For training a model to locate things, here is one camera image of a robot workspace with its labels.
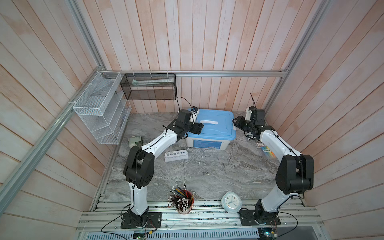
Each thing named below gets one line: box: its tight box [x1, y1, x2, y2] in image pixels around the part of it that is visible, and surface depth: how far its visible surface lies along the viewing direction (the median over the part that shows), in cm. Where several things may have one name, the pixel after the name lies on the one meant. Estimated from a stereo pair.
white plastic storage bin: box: [185, 136, 231, 150], surface depth 95 cm
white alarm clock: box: [221, 191, 242, 214], surface depth 78 cm
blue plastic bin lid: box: [185, 109, 237, 141], surface depth 91 cm
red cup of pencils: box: [168, 182, 195, 215], surface depth 68 cm
